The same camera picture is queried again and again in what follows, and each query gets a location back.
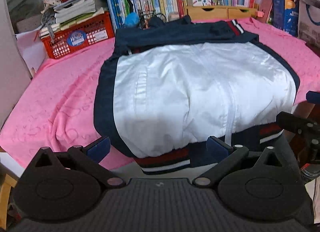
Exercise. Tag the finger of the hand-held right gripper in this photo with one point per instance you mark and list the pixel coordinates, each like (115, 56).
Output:
(313, 97)
(292, 122)

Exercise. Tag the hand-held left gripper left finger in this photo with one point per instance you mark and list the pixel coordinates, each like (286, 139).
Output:
(100, 147)

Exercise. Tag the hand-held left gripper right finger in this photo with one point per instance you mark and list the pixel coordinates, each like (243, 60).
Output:
(217, 148)

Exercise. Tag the navy and white jacket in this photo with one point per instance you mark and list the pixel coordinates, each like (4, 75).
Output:
(190, 86)

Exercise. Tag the pink printed blanket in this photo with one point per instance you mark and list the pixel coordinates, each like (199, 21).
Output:
(62, 91)

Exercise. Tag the white paper bag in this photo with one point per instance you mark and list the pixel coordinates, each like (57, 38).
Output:
(310, 14)

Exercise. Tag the blue carton box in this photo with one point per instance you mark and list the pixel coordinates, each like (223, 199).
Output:
(285, 14)

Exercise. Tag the red plastic crate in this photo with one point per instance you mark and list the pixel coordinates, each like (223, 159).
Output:
(62, 45)

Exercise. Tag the white cardboard sheet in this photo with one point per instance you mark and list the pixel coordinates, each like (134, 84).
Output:
(30, 49)

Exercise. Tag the wooden drawer box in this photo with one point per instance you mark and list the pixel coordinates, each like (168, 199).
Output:
(220, 12)

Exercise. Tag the blue ball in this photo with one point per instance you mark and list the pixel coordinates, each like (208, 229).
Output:
(131, 19)

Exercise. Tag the stack of papers and booklets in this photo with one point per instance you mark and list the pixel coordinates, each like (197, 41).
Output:
(75, 9)

